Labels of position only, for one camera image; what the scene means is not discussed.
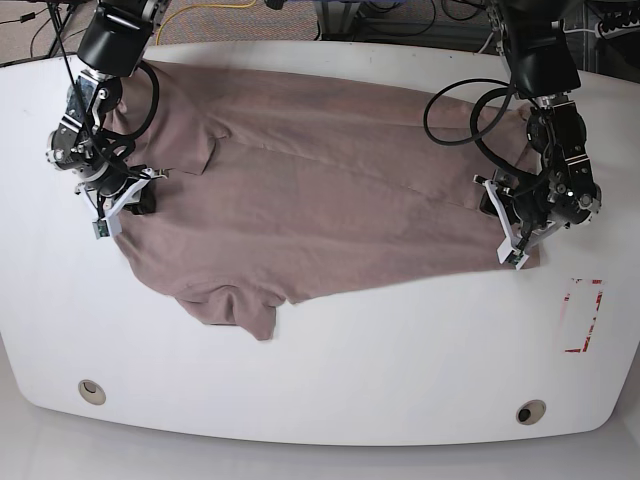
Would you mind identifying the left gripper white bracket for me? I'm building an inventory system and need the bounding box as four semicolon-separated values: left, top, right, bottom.
472;173;571;271

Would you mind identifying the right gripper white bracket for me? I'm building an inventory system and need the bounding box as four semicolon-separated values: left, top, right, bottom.
74;167;165;222

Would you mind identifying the mauve t-shirt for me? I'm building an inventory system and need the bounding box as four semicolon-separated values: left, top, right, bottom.
107;59;544;343

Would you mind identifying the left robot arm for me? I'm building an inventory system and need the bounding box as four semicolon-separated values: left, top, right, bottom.
457;1;602;269

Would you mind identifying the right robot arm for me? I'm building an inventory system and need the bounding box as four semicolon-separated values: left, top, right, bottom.
46;1;168;238

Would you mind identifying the red tape marking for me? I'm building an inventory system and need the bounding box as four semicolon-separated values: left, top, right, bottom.
558;278;605;354

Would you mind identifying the black tripod stand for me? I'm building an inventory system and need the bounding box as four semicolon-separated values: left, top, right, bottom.
28;1;97;59

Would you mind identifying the left table grommet hole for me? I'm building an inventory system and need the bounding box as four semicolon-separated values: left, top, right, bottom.
78;380;106;406

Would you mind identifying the table grommet hole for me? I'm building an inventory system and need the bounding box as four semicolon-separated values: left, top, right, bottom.
516;399;546;426
78;380;106;406

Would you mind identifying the white power strip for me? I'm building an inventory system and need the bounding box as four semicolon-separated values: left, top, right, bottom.
595;16;639;40

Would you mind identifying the right table grommet hole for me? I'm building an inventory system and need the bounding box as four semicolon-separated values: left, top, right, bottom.
516;399;546;426

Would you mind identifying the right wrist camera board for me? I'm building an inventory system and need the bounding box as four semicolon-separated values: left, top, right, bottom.
92;218;122;239

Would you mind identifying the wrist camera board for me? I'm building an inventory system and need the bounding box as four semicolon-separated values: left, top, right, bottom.
92;218;122;239
497;248;529;270

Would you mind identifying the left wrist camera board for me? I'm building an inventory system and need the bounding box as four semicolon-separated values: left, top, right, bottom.
497;248;529;270

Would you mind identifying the yellow cable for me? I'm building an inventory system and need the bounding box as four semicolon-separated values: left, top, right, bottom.
155;0;257;45

